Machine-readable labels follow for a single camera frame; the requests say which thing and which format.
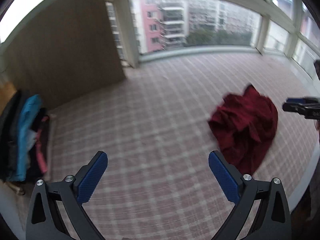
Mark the wooden headboard panel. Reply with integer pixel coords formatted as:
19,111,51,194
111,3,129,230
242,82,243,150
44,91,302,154
1,0,125,109

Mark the black folded garment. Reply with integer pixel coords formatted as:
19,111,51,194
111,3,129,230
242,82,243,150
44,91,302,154
1,89,30,181

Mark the blue folded garment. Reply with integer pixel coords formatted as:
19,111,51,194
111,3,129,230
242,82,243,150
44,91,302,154
7,94,42,181

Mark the pink folded garment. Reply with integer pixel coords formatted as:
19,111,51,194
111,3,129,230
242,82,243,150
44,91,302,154
35,116,50,174

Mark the dark red garment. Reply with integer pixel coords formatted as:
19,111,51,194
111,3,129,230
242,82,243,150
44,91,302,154
208,85,278,175

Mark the window frame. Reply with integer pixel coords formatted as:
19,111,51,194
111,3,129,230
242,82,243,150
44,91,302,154
108,0,319,79

